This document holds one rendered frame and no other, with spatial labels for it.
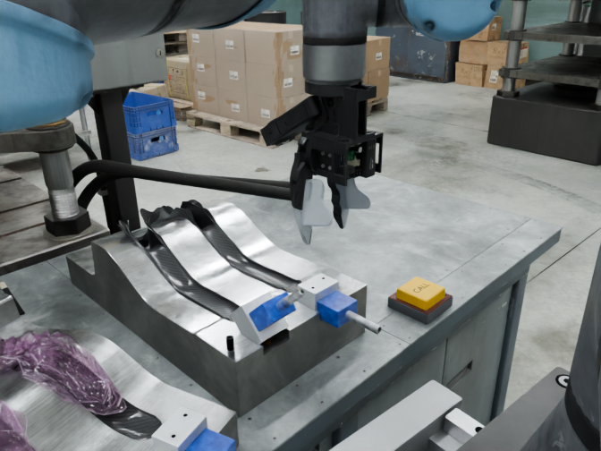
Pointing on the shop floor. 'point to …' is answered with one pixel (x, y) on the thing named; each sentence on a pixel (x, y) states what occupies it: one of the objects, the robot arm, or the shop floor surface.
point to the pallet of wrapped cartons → (245, 76)
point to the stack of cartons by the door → (486, 58)
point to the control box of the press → (107, 97)
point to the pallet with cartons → (377, 71)
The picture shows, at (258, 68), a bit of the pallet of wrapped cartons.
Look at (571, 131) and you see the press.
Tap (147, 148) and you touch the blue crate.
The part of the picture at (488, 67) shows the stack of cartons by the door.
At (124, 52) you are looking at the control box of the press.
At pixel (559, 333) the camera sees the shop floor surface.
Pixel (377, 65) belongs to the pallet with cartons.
